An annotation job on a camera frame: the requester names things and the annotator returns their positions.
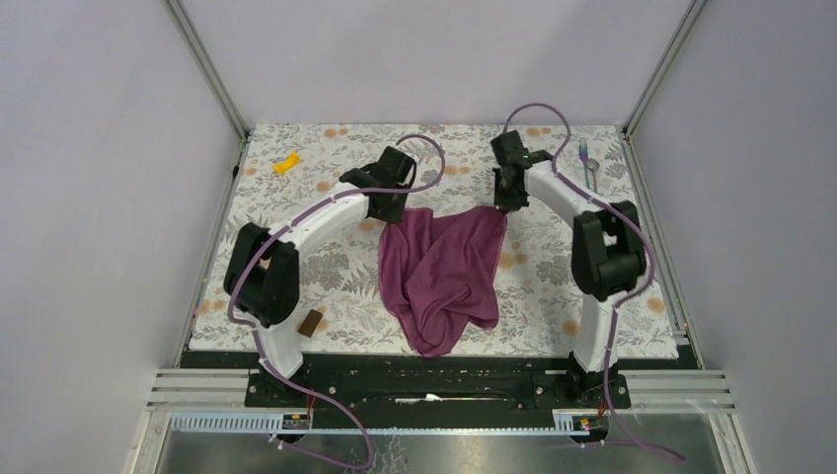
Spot purple cloth napkin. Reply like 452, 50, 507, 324
378, 206, 507, 357

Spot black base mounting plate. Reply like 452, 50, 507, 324
245, 354, 631, 430

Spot iridescent fork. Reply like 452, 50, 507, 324
578, 140, 589, 188

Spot slotted grey cable duct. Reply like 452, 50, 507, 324
171, 412, 593, 437

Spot brown rectangular block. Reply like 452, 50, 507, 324
297, 309, 324, 338

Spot floral patterned table mat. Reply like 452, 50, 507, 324
190, 123, 680, 359

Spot silver spoon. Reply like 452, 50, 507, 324
585, 158, 600, 193

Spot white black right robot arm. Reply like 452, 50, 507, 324
491, 131, 647, 407

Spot yellow plastic block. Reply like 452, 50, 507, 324
272, 151, 301, 176

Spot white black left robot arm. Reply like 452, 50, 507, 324
223, 146, 417, 406

